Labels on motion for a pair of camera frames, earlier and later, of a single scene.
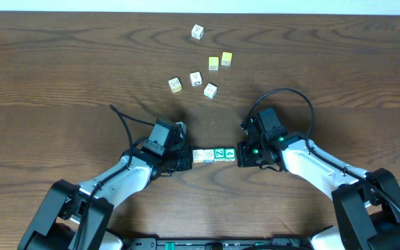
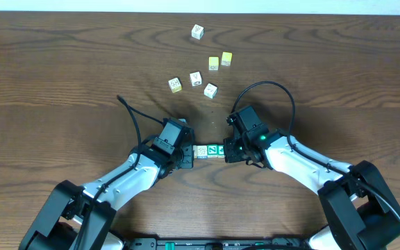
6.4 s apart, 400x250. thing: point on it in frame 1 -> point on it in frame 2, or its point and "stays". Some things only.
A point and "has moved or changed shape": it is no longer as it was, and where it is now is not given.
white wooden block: x=210 y=90 stays
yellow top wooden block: x=213 y=63 stays
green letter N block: x=219 y=154 has moved or changed shape
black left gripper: x=187 y=157 stays
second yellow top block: x=226 y=58 stays
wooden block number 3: x=197 y=32 stays
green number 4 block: x=230 y=154 has moved or changed shape
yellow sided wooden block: x=198 y=155 has moved or changed shape
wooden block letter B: x=176 y=85 stays
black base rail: x=217 y=244 stays
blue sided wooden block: x=208 y=155 -> x=201 y=151
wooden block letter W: x=196 y=78 stays
